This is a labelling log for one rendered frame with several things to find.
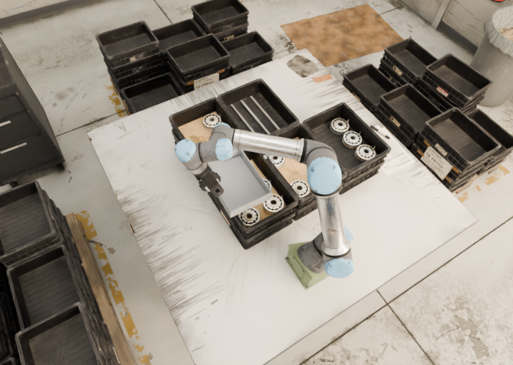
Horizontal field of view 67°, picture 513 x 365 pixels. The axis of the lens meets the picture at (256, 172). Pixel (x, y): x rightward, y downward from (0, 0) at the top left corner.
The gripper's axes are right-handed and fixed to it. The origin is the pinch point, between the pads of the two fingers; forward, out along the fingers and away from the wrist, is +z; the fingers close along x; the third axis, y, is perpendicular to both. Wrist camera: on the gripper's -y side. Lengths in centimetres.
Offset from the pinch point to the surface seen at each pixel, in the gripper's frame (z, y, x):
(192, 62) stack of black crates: 74, 141, -42
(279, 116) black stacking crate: 42, 37, -53
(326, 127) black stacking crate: 47, 15, -71
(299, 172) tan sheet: 38, -1, -40
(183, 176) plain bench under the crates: 37, 38, 11
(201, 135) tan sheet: 29, 48, -10
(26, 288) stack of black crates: 40, 41, 114
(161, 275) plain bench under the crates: 27, -5, 45
